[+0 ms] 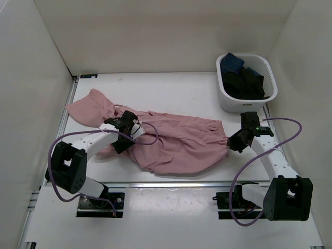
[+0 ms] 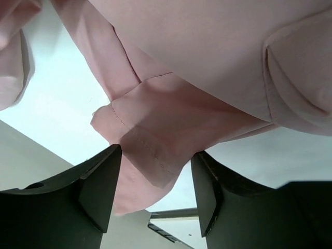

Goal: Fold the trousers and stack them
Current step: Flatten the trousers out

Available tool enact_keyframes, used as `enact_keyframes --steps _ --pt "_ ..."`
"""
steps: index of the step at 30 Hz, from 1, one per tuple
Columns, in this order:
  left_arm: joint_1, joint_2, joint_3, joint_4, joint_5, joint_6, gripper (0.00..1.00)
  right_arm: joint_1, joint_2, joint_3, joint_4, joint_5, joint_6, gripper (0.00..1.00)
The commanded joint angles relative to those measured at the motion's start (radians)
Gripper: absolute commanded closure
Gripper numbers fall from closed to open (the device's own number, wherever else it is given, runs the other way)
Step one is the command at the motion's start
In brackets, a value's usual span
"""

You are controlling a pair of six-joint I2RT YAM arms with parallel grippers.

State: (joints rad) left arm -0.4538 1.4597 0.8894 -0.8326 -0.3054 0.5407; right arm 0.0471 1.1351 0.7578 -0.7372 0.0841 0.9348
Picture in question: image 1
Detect pink trousers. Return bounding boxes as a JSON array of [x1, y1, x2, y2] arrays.
[[65, 89, 229, 175]]

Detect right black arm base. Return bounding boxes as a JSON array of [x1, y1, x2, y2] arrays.
[[212, 192, 262, 220]]

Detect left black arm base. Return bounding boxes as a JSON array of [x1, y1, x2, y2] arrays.
[[76, 192, 125, 218]]

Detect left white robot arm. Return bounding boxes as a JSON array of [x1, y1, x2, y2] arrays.
[[45, 111, 144, 208]]

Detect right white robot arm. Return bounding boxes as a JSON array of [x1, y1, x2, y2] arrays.
[[228, 112, 313, 227]]

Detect black folded garment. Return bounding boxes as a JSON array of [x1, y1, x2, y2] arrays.
[[222, 69, 269, 100]]

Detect white plastic laundry basket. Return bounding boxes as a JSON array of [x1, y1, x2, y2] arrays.
[[216, 53, 278, 113]]

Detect blue folded garment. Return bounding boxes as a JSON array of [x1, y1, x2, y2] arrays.
[[220, 53, 260, 76]]

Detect small dark label sticker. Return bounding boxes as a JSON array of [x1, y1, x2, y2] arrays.
[[80, 74, 98, 79]]

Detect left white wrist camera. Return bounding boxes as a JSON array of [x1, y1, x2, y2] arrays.
[[130, 122, 145, 140]]

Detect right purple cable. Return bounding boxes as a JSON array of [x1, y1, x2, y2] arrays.
[[229, 117, 303, 227]]

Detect purple cable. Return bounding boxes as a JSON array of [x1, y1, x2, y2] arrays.
[[229, 117, 303, 227], [48, 103, 159, 203]]

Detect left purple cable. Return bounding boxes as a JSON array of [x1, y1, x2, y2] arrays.
[[48, 103, 159, 203]]

